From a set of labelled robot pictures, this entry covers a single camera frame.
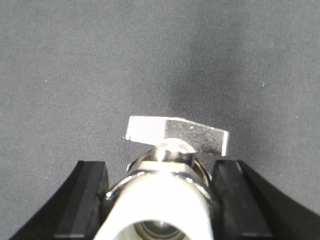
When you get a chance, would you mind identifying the silver metal valve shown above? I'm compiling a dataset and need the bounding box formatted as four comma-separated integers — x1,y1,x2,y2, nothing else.
94,115,229,240

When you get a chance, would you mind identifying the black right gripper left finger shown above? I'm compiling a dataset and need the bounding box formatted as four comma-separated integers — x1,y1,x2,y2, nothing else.
11,161,108,240

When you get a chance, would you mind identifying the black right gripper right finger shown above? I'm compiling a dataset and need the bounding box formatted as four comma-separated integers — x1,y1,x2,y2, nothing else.
211,160,320,240

